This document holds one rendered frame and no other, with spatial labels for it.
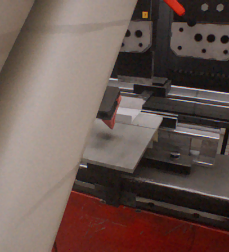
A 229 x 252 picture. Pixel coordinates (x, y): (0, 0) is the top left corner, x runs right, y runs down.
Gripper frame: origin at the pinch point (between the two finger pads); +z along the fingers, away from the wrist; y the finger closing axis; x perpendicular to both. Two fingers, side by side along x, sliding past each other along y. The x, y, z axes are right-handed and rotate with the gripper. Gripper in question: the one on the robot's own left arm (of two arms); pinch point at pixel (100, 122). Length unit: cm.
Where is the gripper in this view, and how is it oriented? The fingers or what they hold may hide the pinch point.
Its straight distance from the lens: 57.7
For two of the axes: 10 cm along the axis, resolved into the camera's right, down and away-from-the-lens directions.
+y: -9.3, -1.8, 3.3
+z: 1.7, 5.8, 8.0
